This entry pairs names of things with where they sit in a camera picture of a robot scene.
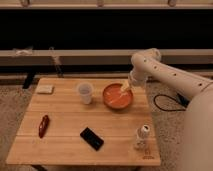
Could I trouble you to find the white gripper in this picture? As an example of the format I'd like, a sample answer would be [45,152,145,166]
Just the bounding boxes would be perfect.
[120,70,146,92]

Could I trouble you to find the red pepper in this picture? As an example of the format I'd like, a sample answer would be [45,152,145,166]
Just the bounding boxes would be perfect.
[39,115,50,138]

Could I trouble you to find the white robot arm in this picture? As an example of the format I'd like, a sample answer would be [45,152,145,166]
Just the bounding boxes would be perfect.
[128,48,213,171]

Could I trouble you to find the orange bowl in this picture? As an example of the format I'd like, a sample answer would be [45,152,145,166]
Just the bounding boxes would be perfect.
[103,83,133,110]

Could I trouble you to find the small white bottle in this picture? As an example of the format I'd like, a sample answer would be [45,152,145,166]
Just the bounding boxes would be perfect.
[134,125,150,150]

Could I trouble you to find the black rectangular block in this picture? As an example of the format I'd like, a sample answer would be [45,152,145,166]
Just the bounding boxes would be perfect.
[80,127,104,151]

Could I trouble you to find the wooden table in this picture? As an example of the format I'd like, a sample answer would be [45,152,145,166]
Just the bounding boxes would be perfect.
[6,78,161,166]

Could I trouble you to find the beige sponge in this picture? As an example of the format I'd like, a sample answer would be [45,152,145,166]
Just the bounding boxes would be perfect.
[36,85,54,94]

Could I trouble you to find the black cable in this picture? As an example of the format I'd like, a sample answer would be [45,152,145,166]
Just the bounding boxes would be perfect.
[153,93,188,112]

